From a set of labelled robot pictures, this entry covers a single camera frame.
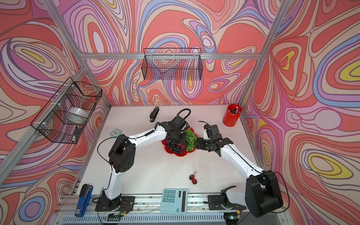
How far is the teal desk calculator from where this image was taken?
0.71 m

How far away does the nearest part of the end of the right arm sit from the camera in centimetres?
60

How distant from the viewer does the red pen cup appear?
1.00m

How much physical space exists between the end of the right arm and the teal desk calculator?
271 mm

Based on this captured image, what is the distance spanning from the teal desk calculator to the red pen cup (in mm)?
580
